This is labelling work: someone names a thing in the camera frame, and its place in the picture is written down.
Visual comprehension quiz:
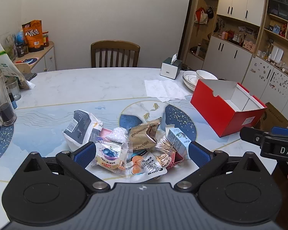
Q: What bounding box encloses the pink binder clip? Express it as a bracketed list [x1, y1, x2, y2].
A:
[165, 142, 184, 169]

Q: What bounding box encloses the red lid jar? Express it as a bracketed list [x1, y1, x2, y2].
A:
[42, 31, 50, 48]

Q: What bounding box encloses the white dark blue snack bag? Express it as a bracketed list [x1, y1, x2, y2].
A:
[63, 110, 103, 152]

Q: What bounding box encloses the green white plastic bag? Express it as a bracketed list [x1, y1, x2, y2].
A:
[0, 38, 35, 90]

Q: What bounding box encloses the brown cardboard box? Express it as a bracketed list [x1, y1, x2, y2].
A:
[254, 102, 288, 131]

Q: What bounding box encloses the pink ribbed pad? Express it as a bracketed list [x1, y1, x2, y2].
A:
[99, 128, 113, 141]

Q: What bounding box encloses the blueberry cake packet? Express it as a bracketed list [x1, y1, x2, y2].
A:
[90, 136, 130, 176]

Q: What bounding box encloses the clear bag of white cotton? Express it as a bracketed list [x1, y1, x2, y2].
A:
[107, 126, 130, 145]

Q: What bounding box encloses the small white green carton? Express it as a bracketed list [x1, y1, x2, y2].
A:
[166, 127, 192, 160]

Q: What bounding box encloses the red hanging bag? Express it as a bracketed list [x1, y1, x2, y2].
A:
[194, 7, 208, 24]

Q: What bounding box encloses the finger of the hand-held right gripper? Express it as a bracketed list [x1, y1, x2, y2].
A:
[239, 126, 272, 147]
[271, 126, 288, 137]

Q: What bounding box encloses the dark jar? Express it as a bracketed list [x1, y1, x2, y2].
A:
[16, 43, 29, 58]

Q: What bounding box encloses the blue round mat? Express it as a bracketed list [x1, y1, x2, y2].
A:
[19, 57, 38, 64]

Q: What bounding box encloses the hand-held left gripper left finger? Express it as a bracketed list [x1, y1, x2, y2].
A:
[23, 142, 111, 194]

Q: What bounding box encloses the clear glass cup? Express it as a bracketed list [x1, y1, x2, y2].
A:
[6, 77, 22, 101]

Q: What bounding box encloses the white bowl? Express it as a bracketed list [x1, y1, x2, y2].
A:
[196, 70, 218, 81]

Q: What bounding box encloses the white cupboard unit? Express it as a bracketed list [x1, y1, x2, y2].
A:
[182, 0, 288, 77]

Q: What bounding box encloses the bag of cotton swabs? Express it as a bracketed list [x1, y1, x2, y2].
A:
[156, 135, 180, 156]

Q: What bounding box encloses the orange snack bag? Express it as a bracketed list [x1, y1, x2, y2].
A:
[22, 20, 44, 53]

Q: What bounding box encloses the tall glass jar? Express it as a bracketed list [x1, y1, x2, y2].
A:
[0, 69, 17, 127]

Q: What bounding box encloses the small blue globe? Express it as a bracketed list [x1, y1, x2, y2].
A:
[16, 30, 27, 45]

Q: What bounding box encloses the gold snack packet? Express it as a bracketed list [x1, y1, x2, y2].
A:
[128, 117, 162, 151]

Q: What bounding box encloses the small white plate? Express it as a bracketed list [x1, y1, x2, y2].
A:
[182, 71, 198, 84]

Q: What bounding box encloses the wooden chair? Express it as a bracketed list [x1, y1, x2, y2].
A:
[90, 40, 141, 68]

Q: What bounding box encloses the red cardboard box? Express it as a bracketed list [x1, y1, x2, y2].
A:
[190, 79, 267, 138]

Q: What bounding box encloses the green white tissue box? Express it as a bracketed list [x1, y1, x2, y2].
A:
[161, 53, 182, 79]

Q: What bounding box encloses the white pouch orange print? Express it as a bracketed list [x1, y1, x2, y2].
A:
[126, 150, 168, 179]

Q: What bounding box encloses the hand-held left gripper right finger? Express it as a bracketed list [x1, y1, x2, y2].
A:
[174, 141, 265, 194]

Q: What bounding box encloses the small blue bottle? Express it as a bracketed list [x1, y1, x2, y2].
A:
[9, 93, 17, 110]

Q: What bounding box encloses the low white side cabinet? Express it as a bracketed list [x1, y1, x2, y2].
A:
[14, 41, 56, 73]

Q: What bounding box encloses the white sticker cabinet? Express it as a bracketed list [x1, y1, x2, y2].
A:
[242, 55, 288, 112]

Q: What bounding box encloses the white paper sheet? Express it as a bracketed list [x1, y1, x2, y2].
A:
[144, 80, 189, 99]
[157, 93, 195, 102]

